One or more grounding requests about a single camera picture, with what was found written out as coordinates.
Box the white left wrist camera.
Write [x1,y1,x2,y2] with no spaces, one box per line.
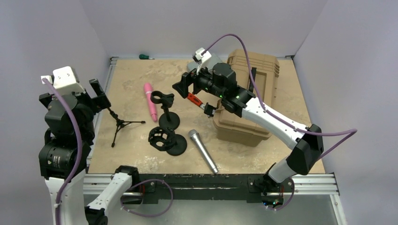
[40,66,86,95]

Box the green handled screwdriver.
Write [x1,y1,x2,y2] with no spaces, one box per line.
[139,54,154,60]

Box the black tripod shock mount stand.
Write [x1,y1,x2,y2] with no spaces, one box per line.
[107,107,146,148]

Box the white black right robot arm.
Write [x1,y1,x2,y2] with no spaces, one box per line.
[172,63,323,191]

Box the aluminium frame rail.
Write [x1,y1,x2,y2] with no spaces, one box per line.
[84,59,344,225]

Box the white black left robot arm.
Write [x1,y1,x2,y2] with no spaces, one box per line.
[38,76,145,225]

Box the red adjustable wrench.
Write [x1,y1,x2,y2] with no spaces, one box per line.
[187,92,205,110]

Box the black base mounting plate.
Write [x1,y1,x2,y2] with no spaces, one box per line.
[122,173,293,205]

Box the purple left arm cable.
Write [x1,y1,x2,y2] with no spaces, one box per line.
[42,77,175,225]

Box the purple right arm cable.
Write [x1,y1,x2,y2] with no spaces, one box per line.
[200,34,358,212]

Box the black round shock mount stand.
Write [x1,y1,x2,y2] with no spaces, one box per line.
[148,127,187,156]

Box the pink microphone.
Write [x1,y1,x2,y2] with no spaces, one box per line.
[143,82,158,122]

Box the tan plastic tool case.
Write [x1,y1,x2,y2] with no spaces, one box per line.
[213,48,280,148]

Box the black clip microphone stand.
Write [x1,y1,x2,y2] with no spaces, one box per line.
[150,90,180,130]

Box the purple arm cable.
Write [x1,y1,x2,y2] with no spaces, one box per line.
[200,34,358,212]
[42,77,175,225]

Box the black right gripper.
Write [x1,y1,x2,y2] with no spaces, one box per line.
[173,60,225,99]

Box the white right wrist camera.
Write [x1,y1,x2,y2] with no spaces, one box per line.
[192,48,212,75]

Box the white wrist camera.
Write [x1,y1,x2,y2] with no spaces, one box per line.
[40,66,86,95]
[192,48,212,75]

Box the silver microphone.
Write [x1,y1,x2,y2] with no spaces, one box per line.
[188,129,219,174]

